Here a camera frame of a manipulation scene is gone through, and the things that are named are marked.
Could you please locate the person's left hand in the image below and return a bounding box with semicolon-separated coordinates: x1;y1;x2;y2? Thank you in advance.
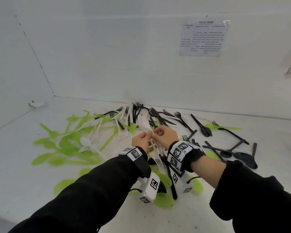
132;130;154;154

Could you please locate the person's right hand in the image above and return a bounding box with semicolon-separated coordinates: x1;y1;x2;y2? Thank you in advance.
153;125;179;150

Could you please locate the white plastic spoon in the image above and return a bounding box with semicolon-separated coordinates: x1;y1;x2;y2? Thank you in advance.
137;114;168;157

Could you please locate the pile of black plastic forks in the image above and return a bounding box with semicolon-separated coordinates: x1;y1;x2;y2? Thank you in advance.
94;102;258;201

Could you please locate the pile of plastic cutlery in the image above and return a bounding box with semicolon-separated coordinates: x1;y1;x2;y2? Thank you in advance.
31;109;242;208

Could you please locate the person's left forearm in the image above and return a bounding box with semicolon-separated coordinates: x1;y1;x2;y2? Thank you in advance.
8;155;146;233

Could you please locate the black marker left wrist band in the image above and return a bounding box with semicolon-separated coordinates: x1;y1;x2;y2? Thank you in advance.
119;146;152;179

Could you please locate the black marker wrist band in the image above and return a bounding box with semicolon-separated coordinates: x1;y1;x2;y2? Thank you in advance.
119;146;152;179
167;140;206;173

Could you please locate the black marker right wrist band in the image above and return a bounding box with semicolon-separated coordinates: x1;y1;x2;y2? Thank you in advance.
167;140;206;173

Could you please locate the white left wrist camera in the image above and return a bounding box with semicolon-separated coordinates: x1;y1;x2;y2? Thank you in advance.
138;172;161;204

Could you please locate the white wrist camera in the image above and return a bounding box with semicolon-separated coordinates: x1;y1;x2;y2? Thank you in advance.
171;167;193;194
138;172;161;204

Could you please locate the black left camera cable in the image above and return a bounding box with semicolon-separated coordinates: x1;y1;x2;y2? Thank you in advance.
97;188;143;233

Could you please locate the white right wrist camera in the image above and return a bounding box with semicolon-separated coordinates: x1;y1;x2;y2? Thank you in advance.
171;167;193;194

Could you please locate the printed paper wall notice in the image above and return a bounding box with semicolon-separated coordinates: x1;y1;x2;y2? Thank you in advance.
179;19;231;57

